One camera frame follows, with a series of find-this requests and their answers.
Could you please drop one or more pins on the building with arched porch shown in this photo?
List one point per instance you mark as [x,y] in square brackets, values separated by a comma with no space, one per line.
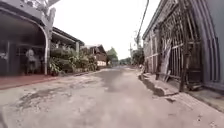
[20,26]

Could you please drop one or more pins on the raised concrete pavement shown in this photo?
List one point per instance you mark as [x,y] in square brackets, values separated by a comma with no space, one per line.
[203,96]

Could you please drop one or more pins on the grey concrete road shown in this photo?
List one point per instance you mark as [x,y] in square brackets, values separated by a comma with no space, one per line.
[110,100]

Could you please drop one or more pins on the red paved forecourt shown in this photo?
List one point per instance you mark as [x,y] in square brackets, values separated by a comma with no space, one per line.
[20,80]

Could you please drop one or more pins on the grey wall with dark slits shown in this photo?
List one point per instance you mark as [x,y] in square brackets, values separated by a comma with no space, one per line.
[213,43]

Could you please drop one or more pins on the wooden slat fence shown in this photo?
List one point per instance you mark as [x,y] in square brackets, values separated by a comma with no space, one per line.
[176,43]

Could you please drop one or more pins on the distant green tree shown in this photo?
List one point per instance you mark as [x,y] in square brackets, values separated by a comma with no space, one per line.
[112,55]

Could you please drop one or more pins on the house with brown roof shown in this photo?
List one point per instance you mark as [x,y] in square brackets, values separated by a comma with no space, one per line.
[99,53]

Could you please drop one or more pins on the building with dark roof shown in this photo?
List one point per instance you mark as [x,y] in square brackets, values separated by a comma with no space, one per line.
[63,36]

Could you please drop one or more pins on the dark green bush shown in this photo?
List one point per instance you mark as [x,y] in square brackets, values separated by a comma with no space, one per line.
[137,56]

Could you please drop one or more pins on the green bushes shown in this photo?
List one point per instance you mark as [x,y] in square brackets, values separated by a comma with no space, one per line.
[66,61]

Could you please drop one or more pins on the person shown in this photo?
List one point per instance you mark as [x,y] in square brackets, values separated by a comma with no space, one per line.
[31,56]

